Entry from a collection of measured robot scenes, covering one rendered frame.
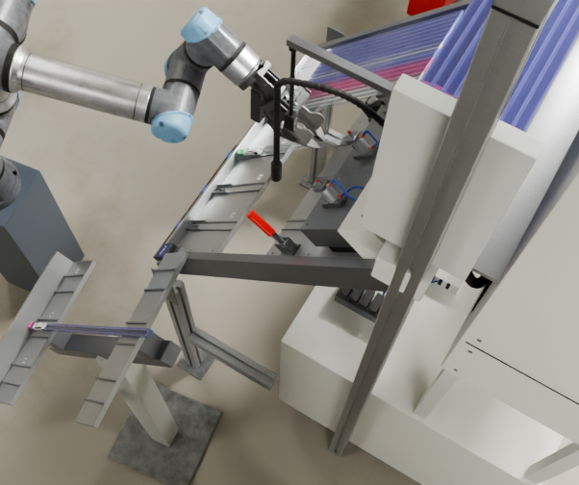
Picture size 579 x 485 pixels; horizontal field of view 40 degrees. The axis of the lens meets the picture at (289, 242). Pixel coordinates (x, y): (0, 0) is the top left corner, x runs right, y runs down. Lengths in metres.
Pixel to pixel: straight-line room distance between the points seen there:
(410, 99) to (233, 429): 1.73
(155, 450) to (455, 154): 1.75
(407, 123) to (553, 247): 0.23
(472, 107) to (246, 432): 1.79
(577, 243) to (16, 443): 1.92
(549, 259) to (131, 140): 2.05
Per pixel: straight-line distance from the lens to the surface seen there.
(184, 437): 2.42
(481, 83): 0.72
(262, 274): 1.53
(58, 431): 2.50
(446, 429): 1.83
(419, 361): 1.86
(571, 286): 1.02
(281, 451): 2.41
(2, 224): 2.14
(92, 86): 1.60
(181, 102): 1.59
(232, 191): 1.81
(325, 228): 1.30
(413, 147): 0.89
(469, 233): 0.98
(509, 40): 0.69
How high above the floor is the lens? 2.37
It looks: 65 degrees down
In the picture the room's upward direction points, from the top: 3 degrees clockwise
